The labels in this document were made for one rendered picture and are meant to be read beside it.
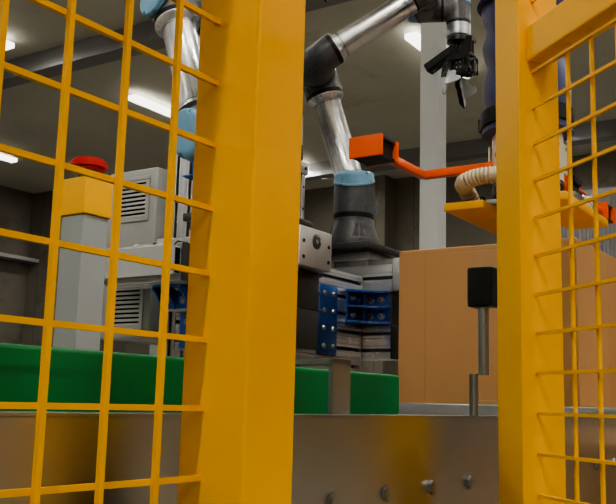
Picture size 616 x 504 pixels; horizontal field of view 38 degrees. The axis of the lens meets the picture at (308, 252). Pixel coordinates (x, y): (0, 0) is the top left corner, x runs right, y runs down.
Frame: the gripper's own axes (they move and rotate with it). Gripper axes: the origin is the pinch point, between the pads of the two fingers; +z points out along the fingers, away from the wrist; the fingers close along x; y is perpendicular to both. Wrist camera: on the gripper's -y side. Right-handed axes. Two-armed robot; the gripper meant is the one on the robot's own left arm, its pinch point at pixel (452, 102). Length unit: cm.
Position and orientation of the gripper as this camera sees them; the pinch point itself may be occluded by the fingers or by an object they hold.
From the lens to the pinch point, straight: 282.4
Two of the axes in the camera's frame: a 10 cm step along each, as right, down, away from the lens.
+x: 5.5, 1.5, 8.2
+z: -0.3, 9.9, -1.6
